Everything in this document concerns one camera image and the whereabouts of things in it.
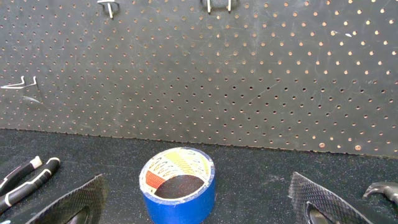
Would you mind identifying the metal hook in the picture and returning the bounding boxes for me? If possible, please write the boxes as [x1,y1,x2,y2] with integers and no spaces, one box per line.
[0,75,38,90]
[96,0,121,20]
[201,0,238,15]

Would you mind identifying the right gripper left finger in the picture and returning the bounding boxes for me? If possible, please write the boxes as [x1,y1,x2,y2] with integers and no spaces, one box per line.
[24,174,108,224]

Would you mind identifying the black pegboard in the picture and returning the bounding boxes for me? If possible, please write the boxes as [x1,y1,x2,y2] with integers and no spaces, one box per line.
[0,0,398,159]

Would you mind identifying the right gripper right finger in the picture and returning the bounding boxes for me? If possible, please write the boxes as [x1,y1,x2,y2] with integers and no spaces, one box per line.
[288,171,374,224]

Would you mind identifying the roll of blue tape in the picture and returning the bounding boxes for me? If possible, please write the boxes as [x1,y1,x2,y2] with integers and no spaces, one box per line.
[139,146,216,224]

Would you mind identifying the black and white pliers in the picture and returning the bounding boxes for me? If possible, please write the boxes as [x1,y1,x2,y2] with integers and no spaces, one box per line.
[0,156,62,215]

